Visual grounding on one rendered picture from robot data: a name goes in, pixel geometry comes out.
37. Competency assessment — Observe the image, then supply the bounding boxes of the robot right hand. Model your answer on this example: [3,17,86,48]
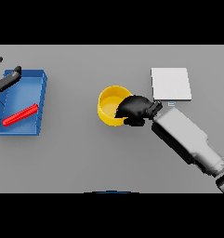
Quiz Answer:
[114,94,164,127]

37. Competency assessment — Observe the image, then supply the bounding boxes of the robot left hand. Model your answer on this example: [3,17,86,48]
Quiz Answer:
[0,56,22,93]

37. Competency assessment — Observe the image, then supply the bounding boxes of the yellow bowl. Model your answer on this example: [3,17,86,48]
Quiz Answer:
[97,85,134,126]

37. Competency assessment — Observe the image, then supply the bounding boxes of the red beaker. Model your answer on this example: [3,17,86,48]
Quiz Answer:
[1,103,40,127]

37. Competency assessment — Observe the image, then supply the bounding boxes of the pale square scale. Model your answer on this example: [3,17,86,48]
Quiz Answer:
[151,67,192,102]

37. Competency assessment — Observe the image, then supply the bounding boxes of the blue tray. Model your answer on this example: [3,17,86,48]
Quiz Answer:
[0,69,48,137]

